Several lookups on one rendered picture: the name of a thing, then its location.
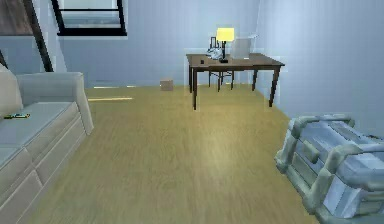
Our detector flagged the beige sofa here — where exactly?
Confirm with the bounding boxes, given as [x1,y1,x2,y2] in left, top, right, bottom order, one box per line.
[0,71,95,224]

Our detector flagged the beige sofa cushion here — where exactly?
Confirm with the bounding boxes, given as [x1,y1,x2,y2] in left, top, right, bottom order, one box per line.
[0,63,24,118]

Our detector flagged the brown cardboard box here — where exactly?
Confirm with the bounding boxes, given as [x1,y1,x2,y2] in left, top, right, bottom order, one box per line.
[159,78,174,92]

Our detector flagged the yellow shade table lamp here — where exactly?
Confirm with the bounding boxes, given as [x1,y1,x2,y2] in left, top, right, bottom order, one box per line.
[215,27,236,64]

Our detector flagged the pale grey chest of drawers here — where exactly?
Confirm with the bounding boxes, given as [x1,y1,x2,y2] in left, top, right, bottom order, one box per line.
[274,113,384,224]

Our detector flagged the brown wooden table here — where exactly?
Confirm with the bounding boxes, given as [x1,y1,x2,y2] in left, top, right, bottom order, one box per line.
[185,52,286,111]

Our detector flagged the white crumpled cloth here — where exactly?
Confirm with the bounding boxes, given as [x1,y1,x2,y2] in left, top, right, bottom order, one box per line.
[205,46,224,61]

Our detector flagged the green and yellow remote control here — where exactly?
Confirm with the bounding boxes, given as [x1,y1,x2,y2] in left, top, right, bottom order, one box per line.
[3,113,31,120]

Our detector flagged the black chair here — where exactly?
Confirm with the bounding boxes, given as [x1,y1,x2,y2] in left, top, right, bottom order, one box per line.
[208,36,235,93]

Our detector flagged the black framed window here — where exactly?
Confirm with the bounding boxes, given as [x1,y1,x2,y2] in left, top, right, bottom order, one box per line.
[50,0,129,37]

